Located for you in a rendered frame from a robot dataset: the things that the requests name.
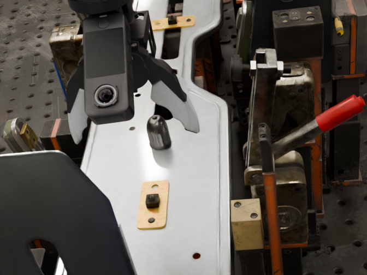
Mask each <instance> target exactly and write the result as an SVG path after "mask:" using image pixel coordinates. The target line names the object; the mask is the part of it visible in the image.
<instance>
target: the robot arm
mask: <svg viewBox="0 0 367 275"><path fill-rule="evenodd" d="M68 4H69V7H70V8H71V9H72V10H73V11H75V12H77V13H81V14H88V16H89V17H87V18H85V19H84V20H83V39H82V43H81V49H82V50H83V53H82V54H83V55H82V56H81V58H80V60H79V62H78V66H77V68H76V69H74V70H73V72H72V74H71V76H70V78H69V82H68V85H67V90H66V98H67V112H68V122H69V129H70V133H71V135H72V137H73V140H74V142H75V143H76V144H80V143H81V141H82V140H83V138H84V134H85V128H86V127H87V125H88V120H89V118H90V119H91V121H92V122H93V123H94V124H96V125H101V124H109V123H117V122H125V121H130V120H131V119H132V118H133V117H134V113H135V110H134V93H137V92H138V88H140V87H143V86H144V85H145V84H146V83H147V81H148V80H149V82H150V83H151V84H152V88H151V96H150V98H151V100H152V101H154V102H155V103H156V104H157V105H160V106H164V107H166V108H167V109H168V110H169V111H170V112H171V114H172V115H173V117H174V118H175V119H177V120H179V121H180V122H181V123H182V124H183V126H184V127H185V130H187V131H191V132H193V133H196V134H197V133H199V131H200V128H199V119H198V115H197V113H196V111H195V109H194V106H193V105H192V103H191V101H190V96H189V92H188V87H187V83H186V82H185V80H184V79H183V78H182V77H181V76H180V75H177V74H175V72H174V71H173V69H172V67H171V66H170V65H169V64H168V63H167V62H166V61H164V60H162V59H159V58H155V56H156V43H155V38H154V34H153V30H152V25H151V20H150V15H149V10H143V11H134V10H133V6H132V1H131V0H68ZM139 16H143V17H144V19H143V20H142V19H137V18H138V17H139ZM148 40H149V44H150V49H151V53H150V52H149V51H148V50H146V49H147V44H148Z"/></svg>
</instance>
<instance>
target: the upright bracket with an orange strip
mask: <svg viewBox="0 0 367 275"><path fill-rule="evenodd" d="M258 131H259V145H260V151H261V162H262V174H263V185H264V196H265V206H266V213H267V223H268V234H269V245H270V256H271V266H272V273H273V275H283V262H282V249H281V235H280V222H279V209H278V201H277V187H276V174H275V163H274V155H273V153H272V145H271V134H270V128H269V127H268V125H267V124H266V123H265V122H263V123H258Z"/></svg>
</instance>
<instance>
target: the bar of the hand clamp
mask: <svg viewBox="0 0 367 275"><path fill-rule="evenodd" d="M242 73H249V76H253V84H252V96H251V108H250V120H249V128H248V139H247V152H246V167H247V168H248V167H250V166H254V165H262V162H261V151H260V145H259V131H258V123H263V122H265V123H266V124H267V125H268V127H269V128H270V129H271V121H272V116H273V107H274V98H275V89H276V80H277V77H282V76H283V74H290V73H291V65H284V64H283V61H277V57H276V50H275V49H256V53H255V60H254V61H250V63H249V64H243V63H242V58H240V56H239V55H233V57H231V58H230V79H233V81H239V79H241V76H242Z"/></svg>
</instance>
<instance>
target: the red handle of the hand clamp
mask: <svg viewBox="0 0 367 275"><path fill-rule="evenodd" d="M364 105H365V101H364V100H363V98H362V97H361V96H359V97H357V96H356V95H352V96H350V97H348V98H347V99H345V100H343V101H342V102H340V103H338V104H336V105H335V106H333V107H331V108H330V109H328V110H327V111H325V112H323V113H321V114H320V115H318V116H316V119H314V120H313V121H311V122H309V123H308V124H306V125H304V126H302V127H301V128H299V129H297V130H296V131H294V132H292V133H290V134H289V135H287V136H285V137H284V138H282V139H281V140H279V141H277V142H275V143H274V144H272V153H273V155H274V160H276V159H278V158H280V157H281V156H283V155H285V154H287V153H288V152H290V151H292V150H294V149H296V148H297V147H299V146H301V145H303V144H304V143H306V142H308V141H310V140H311V139H313V138H315V137H317V136H318V135H320V134H322V133H327V132H328V131H330V130H332V129H334V128H335V127H337V126H339V125H341V124H342V123H344V122H346V121H348V120H349V119H351V118H353V117H354V116H356V115H358V114H360V113H361V112H363V111H364V108H363V106H364Z"/></svg>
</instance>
